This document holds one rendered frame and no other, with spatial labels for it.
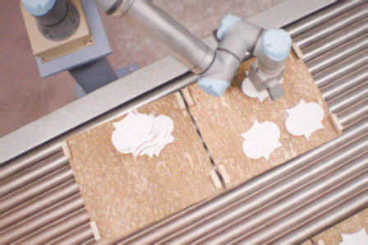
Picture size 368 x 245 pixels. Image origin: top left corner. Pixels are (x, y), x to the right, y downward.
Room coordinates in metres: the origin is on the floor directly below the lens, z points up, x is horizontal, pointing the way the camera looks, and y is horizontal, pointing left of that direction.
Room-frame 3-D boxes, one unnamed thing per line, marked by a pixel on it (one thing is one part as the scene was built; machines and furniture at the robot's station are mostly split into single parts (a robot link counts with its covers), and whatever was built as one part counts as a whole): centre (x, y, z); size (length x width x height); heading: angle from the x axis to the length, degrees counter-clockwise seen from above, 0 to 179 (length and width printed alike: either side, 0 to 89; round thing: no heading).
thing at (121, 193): (0.23, 0.16, 0.93); 0.41 x 0.35 x 0.02; 105
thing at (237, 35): (0.48, -0.17, 1.20); 0.11 x 0.11 x 0.08; 52
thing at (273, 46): (0.43, -0.26, 1.21); 0.09 x 0.08 x 0.11; 52
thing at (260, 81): (0.41, -0.27, 1.05); 0.12 x 0.09 x 0.16; 22
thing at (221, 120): (0.34, -0.24, 0.93); 0.41 x 0.35 x 0.02; 105
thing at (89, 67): (0.77, 0.38, 0.44); 0.38 x 0.38 x 0.87; 11
